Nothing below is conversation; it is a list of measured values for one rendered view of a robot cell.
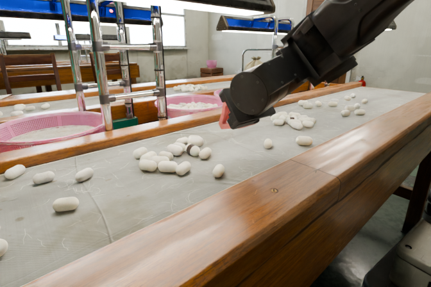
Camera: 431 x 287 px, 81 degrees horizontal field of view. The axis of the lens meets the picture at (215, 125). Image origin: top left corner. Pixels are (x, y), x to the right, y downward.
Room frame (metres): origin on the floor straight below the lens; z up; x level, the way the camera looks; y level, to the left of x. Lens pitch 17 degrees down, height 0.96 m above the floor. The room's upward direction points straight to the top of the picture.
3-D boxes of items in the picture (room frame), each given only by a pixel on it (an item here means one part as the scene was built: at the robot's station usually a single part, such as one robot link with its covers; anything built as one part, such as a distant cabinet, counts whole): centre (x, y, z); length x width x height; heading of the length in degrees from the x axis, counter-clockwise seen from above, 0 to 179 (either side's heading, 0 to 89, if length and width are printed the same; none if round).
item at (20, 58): (2.18, 1.55, 0.45); 0.44 x 0.43 x 0.91; 130
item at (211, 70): (6.61, 0.09, 0.32); 0.42 x 0.42 x 0.64; 45
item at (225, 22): (1.58, -0.26, 1.08); 0.62 x 0.08 x 0.07; 131
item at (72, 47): (0.89, 0.42, 0.90); 0.20 x 0.19 x 0.45; 131
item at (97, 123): (0.62, 0.42, 0.72); 0.27 x 0.27 x 0.10
